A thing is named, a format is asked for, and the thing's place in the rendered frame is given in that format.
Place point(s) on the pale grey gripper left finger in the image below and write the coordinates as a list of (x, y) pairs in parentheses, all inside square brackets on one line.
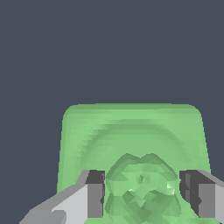
[(75, 201)]

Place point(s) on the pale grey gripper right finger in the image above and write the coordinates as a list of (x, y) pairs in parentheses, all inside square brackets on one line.
[(207, 198)]

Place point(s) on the green lumpy round object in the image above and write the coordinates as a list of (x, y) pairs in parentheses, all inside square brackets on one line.
[(141, 183)]

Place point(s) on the green square plate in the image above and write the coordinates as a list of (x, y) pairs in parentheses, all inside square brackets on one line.
[(131, 131)]

